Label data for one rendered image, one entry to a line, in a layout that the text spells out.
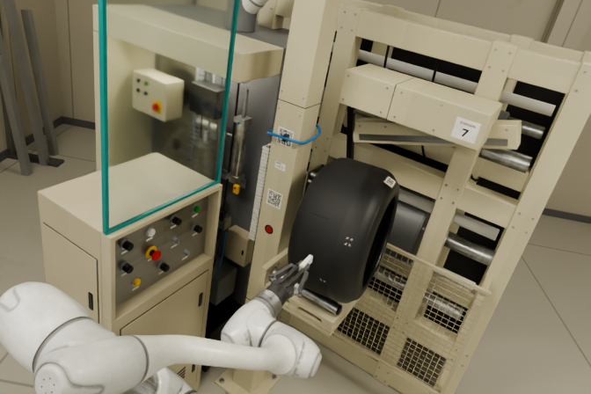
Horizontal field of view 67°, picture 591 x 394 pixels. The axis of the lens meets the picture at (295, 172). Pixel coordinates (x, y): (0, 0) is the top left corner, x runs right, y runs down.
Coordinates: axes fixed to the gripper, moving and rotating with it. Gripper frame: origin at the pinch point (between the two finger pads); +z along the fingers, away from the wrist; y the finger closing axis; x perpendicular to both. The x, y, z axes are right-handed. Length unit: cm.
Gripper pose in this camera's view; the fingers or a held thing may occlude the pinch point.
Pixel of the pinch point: (305, 263)
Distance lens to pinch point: 159.9
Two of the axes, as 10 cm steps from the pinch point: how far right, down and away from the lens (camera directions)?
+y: -8.3, -3.7, 4.2
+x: -1.0, 8.3, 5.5
